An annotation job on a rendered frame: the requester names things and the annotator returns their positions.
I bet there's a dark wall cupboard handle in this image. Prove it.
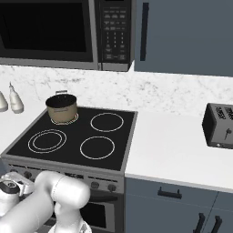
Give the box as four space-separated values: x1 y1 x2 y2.
139 2 150 62

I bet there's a steel microwave oven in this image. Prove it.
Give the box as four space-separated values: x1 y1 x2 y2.
0 0 137 73

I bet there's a blue-grey drawer front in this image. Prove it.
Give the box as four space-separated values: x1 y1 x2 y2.
125 177 220 205

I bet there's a blue-grey base cupboard door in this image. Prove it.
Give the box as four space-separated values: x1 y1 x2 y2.
201 190 233 233
124 193 210 233

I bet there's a tan cooking pot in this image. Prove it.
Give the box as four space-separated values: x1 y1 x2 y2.
45 89 79 126

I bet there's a black oven door handle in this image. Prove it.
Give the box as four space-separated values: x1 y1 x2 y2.
86 192 119 203

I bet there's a blue-grey wall cupboard door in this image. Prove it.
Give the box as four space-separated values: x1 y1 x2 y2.
134 0 233 77

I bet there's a black and steel stove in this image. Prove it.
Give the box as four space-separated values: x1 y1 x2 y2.
0 106 139 233

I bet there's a black cupboard door handle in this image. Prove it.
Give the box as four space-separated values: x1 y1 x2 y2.
193 212 207 233
210 215 224 233

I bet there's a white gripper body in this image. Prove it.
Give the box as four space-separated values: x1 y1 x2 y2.
0 190 21 218

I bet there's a black drawer handle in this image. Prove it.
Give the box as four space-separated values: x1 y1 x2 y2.
157 187 183 200

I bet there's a black and grey toaster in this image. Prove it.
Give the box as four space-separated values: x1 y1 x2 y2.
201 102 233 150

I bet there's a steel oven door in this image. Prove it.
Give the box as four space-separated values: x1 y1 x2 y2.
45 190 125 233

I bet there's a cream bottle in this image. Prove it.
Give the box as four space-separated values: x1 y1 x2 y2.
0 90 9 114
7 81 25 115

